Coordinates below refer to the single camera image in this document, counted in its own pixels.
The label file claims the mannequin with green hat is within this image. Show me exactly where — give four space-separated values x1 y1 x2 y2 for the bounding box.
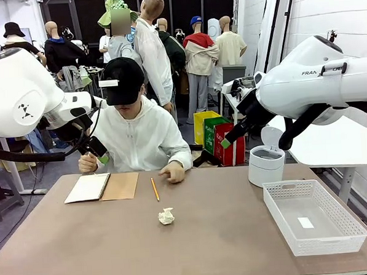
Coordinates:
96 0 144 68

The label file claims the white paper ball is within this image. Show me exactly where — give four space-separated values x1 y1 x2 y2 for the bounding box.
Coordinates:
157 206 176 226

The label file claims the grey cabinet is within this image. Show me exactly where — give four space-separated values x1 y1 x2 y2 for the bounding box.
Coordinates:
222 65 248 87

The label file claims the person's right hand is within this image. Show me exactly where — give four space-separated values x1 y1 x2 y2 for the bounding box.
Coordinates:
77 151 100 174

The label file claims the white rectangular basket label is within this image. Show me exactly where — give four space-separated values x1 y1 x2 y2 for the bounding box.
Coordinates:
297 216 315 230

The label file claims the green recycling bag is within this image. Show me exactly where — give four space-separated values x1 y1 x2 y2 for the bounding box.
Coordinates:
202 116 234 157

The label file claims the white perforated plastic basket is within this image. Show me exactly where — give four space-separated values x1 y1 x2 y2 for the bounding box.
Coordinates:
261 176 367 259

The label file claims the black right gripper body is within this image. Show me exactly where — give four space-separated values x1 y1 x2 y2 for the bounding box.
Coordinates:
236 88 278 132

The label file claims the mannequin blue cap red jacket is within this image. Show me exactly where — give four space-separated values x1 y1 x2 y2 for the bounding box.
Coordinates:
180 15 224 126

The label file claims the mannequin in black hoodie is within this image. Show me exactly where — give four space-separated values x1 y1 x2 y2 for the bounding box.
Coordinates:
42 18 91 93

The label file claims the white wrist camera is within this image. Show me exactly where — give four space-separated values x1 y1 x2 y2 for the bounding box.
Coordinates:
219 77 256 101
90 95 108 111

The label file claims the white desk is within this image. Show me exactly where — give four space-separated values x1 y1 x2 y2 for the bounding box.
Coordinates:
0 134 49 197

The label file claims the red recycling bag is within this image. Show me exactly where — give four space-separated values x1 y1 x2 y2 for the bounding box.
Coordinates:
212 122 248 169

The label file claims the white oval device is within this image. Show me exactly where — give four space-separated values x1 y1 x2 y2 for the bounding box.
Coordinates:
206 18 223 44

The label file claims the yellow pencil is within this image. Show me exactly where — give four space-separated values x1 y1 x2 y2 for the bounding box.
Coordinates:
150 177 161 202

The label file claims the grey plastic stool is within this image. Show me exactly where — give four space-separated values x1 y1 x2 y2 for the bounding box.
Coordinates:
0 164 26 224

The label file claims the black floor stand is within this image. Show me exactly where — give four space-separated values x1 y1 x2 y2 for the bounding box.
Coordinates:
185 142 224 169

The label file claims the mannequin in dark green hoodie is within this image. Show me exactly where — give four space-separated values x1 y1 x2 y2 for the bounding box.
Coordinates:
156 17 189 98

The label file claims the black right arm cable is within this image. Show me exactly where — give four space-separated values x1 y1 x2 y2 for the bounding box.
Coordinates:
275 100 367 151

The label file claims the small white side table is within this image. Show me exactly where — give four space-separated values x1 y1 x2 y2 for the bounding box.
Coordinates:
219 92 250 167

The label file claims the black baseball cap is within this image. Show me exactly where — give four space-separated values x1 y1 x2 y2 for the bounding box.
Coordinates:
101 55 148 107

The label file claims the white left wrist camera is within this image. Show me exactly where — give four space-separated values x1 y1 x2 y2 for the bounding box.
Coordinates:
90 95 108 111

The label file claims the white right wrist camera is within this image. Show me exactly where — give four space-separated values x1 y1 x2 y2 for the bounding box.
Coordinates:
219 77 256 101

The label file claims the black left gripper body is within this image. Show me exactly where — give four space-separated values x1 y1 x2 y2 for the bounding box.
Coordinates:
54 113 95 143

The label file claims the large white table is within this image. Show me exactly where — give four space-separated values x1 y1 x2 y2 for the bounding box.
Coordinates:
267 109 367 208

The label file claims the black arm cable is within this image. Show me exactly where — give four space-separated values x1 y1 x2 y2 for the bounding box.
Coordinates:
0 100 107 165
275 100 367 151

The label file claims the white round lidded trash bin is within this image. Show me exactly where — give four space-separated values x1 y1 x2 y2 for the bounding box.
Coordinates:
245 125 288 189

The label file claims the yellow recycling bag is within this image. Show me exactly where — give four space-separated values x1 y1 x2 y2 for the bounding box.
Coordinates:
192 110 224 147

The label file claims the person's left forearm white sleeve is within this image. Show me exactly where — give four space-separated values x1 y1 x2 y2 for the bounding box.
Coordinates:
167 149 194 172

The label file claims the black wall pipe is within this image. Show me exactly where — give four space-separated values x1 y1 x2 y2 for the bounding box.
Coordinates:
267 0 301 69
258 0 288 76

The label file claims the mannequin with black hat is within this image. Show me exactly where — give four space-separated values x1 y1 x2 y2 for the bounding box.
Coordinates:
0 20 48 70

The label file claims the person's left hand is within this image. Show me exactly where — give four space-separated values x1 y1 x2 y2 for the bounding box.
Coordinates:
157 160 186 185

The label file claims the background person white t-shirt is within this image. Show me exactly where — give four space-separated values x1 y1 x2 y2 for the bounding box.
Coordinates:
97 26 113 65

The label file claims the person in white hoodie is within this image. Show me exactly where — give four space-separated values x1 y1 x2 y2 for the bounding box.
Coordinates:
87 92 194 175

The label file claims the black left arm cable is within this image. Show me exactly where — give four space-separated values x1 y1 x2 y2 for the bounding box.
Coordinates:
0 100 107 165

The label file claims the mannequin in cream shirt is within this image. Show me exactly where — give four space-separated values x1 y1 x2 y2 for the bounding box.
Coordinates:
213 15 250 70

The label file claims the brown spiral notebook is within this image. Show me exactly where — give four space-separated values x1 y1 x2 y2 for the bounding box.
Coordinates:
61 170 141 205

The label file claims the tall mannequin in white shirt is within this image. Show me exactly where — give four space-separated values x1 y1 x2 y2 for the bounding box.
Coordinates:
131 0 176 114

